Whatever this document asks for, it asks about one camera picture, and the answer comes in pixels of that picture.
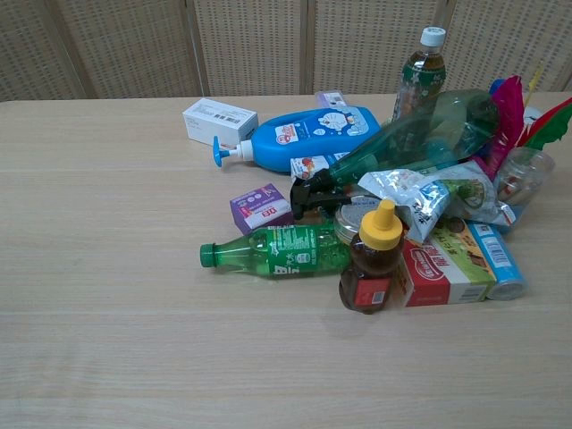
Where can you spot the green soda bottle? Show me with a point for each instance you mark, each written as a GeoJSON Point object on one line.
{"type": "Point", "coordinates": [277, 254]}

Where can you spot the light blue cylindrical can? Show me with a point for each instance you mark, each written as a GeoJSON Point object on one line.
{"type": "Point", "coordinates": [502, 263]}

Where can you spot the green tea bottle white cap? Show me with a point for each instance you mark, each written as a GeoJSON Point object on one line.
{"type": "Point", "coordinates": [422, 71]}

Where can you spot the red and green carton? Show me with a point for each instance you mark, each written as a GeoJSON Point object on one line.
{"type": "Point", "coordinates": [442, 272]}

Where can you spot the teal spray bottle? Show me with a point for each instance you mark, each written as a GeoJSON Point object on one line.
{"type": "Point", "coordinates": [411, 138]}

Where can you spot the blue pump lotion bottle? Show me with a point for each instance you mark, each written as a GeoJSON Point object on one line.
{"type": "Point", "coordinates": [308, 136]}

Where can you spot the small white snack sachet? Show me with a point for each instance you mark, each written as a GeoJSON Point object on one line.
{"type": "Point", "coordinates": [306, 166]}

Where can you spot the purple small box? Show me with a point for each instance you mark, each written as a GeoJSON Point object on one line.
{"type": "Point", "coordinates": [259, 207]}

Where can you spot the clear plastic jar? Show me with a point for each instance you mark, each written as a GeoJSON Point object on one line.
{"type": "Point", "coordinates": [520, 176]}

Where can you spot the honey bottle yellow cap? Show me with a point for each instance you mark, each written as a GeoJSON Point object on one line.
{"type": "Point", "coordinates": [373, 259]}

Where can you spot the round tin with clear lid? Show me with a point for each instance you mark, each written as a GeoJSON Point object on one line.
{"type": "Point", "coordinates": [348, 221]}

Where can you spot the woven folding screen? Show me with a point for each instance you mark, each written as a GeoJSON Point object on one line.
{"type": "Point", "coordinates": [250, 44]}

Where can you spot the silver snack bag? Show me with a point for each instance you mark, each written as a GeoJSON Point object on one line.
{"type": "Point", "coordinates": [442, 192]}

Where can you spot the white cardboard box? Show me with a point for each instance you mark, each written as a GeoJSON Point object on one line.
{"type": "Point", "coordinates": [214, 120]}

